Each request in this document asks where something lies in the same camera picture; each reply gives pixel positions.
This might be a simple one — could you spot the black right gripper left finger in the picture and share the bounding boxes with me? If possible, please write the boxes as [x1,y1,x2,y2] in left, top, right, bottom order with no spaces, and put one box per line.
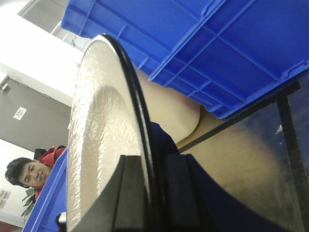
[76,155,145,232]

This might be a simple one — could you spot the beige plate black rim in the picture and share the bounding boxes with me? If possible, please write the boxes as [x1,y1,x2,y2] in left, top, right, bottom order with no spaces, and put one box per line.
[66,34,163,232]

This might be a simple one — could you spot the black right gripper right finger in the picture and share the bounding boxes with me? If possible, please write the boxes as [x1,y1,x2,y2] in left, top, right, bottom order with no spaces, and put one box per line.
[164,154,286,232]

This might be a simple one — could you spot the lower blue plastic crate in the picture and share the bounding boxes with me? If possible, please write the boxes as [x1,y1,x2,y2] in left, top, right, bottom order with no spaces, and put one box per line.
[23,149,68,232]

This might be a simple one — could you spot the person in red jacket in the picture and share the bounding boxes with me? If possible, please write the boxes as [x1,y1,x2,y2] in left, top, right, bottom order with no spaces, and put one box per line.
[5,145,66,199]

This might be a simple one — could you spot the gold pot plant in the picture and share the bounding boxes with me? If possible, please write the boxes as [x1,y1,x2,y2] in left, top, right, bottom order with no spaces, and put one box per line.
[21,188,36,221]

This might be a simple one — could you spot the blue plastic crate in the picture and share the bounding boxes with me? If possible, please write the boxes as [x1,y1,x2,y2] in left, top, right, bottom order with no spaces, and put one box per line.
[23,149,68,232]
[61,0,309,119]

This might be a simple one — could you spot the beige plastic bin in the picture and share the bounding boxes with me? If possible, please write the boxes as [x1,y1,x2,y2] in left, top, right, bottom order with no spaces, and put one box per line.
[135,68,200,143]

